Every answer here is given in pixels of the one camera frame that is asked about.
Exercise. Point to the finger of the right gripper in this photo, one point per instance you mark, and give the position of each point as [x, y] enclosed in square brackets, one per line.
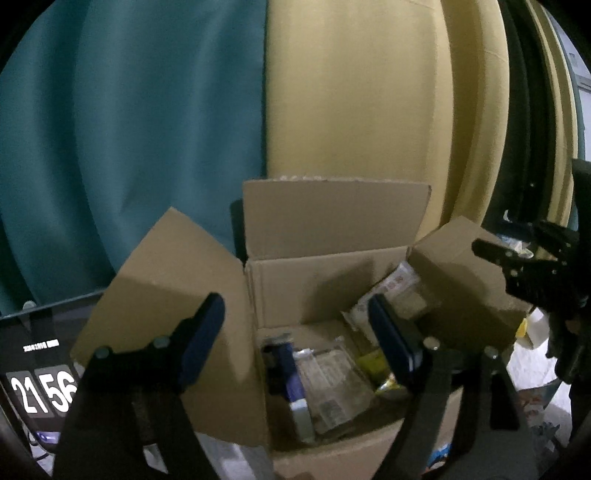
[496, 254]

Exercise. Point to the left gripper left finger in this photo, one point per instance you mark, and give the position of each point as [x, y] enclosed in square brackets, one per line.
[196, 337]

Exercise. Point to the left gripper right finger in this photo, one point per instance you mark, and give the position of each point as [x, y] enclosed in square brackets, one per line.
[398, 338]

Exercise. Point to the toast bread bag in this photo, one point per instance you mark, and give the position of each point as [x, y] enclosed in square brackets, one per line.
[394, 284]

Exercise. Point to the clear packaged snack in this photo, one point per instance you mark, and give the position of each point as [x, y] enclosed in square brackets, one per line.
[336, 390]

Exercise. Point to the dark blue snack packet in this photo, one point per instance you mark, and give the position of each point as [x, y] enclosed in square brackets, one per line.
[280, 369]

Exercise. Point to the brown cardboard box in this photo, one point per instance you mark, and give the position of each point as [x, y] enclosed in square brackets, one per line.
[314, 247]

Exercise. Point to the tablet showing clock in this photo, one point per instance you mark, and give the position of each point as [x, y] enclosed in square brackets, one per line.
[37, 371]

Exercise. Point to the teal curtain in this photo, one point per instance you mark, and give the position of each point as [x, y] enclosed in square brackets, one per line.
[113, 112]

